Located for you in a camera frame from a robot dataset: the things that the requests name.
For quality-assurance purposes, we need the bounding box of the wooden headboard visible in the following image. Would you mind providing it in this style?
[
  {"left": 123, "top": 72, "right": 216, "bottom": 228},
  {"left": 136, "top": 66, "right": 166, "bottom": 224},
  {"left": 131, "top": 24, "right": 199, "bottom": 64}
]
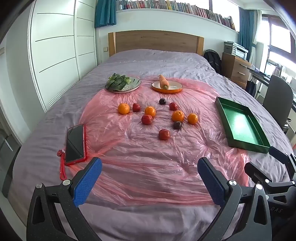
[{"left": 108, "top": 30, "right": 205, "bottom": 57}]

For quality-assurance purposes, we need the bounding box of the white printer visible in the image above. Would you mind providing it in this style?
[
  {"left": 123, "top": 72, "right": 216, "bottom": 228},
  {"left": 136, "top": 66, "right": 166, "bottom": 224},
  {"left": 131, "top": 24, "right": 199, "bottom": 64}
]
[{"left": 223, "top": 41, "right": 249, "bottom": 61}]

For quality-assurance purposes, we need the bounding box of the row of books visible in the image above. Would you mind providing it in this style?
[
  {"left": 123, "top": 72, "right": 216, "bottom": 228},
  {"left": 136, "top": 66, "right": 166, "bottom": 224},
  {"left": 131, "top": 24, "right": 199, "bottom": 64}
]
[{"left": 116, "top": 0, "right": 236, "bottom": 30}]

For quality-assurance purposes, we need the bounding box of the silver patterned plate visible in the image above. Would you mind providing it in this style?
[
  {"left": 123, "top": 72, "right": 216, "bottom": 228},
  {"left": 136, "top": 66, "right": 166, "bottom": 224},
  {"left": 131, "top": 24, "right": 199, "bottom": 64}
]
[{"left": 105, "top": 77, "right": 142, "bottom": 93}]

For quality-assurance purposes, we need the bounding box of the smartphone in red case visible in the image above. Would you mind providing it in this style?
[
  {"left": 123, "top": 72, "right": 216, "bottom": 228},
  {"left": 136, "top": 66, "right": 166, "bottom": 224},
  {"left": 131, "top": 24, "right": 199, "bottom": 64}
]
[{"left": 64, "top": 123, "right": 86, "bottom": 166}]

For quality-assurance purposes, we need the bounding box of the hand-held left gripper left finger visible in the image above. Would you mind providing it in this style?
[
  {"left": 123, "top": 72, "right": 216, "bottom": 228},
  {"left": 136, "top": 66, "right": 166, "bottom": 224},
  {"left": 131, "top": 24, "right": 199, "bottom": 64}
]
[{"left": 26, "top": 157, "right": 102, "bottom": 241}]

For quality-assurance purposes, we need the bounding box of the window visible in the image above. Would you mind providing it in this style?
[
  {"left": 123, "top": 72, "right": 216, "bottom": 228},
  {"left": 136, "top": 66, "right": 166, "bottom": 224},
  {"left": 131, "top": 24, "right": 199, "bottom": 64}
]
[{"left": 254, "top": 14, "right": 296, "bottom": 77}]

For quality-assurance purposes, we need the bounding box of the dark shopping bag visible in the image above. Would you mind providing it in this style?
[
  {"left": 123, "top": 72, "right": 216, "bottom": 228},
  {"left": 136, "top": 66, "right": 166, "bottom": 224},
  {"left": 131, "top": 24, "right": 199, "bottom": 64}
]
[{"left": 245, "top": 77, "right": 258, "bottom": 98}]

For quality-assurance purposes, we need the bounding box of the wooden drawer cabinet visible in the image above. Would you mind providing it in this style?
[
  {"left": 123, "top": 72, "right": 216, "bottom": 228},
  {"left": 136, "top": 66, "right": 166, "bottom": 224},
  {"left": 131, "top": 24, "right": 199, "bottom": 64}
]
[{"left": 221, "top": 52, "right": 252, "bottom": 90}]

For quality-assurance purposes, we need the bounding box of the green rectangular tray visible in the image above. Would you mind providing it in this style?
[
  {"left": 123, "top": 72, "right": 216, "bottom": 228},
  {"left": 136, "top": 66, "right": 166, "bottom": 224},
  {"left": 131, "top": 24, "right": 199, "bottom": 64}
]
[{"left": 215, "top": 96, "right": 271, "bottom": 154}]

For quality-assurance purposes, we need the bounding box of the white wardrobe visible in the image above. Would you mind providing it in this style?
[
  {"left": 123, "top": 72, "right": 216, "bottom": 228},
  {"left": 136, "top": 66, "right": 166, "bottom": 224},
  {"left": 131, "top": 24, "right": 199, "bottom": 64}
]
[{"left": 28, "top": 0, "right": 97, "bottom": 113}]

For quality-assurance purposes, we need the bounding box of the green bok choy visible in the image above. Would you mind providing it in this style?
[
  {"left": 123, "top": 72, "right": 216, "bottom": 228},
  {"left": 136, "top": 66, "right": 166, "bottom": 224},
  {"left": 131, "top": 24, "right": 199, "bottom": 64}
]
[{"left": 105, "top": 73, "right": 132, "bottom": 90}]

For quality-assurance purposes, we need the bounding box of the orange enamel plate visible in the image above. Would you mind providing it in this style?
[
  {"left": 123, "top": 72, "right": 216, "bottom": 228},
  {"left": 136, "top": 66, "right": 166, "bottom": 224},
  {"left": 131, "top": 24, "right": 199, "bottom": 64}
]
[{"left": 151, "top": 81, "right": 184, "bottom": 94}]

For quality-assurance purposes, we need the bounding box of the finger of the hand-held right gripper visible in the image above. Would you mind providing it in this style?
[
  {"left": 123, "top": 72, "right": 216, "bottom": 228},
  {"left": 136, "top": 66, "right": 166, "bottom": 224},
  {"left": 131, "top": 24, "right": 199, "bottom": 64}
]
[
  {"left": 269, "top": 146, "right": 296, "bottom": 181},
  {"left": 245, "top": 162, "right": 273, "bottom": 186}
]

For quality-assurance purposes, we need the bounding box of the pink plastic sheet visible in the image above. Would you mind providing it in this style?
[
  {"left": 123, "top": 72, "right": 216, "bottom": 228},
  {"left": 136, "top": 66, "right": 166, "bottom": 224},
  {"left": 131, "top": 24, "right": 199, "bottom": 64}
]
[{"left": 81, "top": 77, "right": 250, "bottom": 207}]

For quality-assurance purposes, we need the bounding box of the carrot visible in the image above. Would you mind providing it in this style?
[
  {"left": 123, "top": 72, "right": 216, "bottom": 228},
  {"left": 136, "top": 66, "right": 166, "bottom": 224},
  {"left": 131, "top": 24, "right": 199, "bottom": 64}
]
[{"left": 158, "top": 75, "right": 170, "bottom": 90}]

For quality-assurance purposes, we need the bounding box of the black backpack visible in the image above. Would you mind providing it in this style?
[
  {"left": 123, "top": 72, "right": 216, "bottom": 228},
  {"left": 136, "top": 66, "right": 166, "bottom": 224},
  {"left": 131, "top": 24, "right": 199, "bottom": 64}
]
[{"left": 203, "top": 49, "right": 222, "bottom": 74}]

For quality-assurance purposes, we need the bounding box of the teal curtain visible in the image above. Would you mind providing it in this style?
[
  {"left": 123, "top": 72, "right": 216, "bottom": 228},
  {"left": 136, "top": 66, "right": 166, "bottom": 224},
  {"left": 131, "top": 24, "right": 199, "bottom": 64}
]
[
  {"left": 95, "top": 0, "right": 117, "bottom": 28},
  {"left": 238, "top": 7, "right": 256, "bottom": 61}
]

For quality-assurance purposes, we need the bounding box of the red braided phone strap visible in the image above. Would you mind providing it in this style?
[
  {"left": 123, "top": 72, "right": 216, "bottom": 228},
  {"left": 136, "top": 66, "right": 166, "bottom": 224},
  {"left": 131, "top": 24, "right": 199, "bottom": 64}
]
[{"left": 57, "top": 149, "right": 67, "bottom": 181}]

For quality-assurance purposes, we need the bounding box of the glass desk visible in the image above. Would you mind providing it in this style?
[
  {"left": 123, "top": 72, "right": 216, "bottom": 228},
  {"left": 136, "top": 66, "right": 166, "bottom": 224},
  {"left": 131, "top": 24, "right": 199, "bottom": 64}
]
[{"left": 248, "top": 62, "right": 296, "bottom": 93}]

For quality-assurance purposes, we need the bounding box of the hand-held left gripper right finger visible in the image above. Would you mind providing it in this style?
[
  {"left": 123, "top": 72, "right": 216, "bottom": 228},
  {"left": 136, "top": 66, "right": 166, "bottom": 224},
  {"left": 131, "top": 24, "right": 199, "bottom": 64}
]
[{"left": 198, "top": 157, "right": 272, "bottom": 241}]

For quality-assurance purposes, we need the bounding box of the grey office chair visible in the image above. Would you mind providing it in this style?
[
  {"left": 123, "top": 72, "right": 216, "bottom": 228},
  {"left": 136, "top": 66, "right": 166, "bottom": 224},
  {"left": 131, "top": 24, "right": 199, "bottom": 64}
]
[{"left": 262, "top": 75, "right": 294, "bottom": 133}]

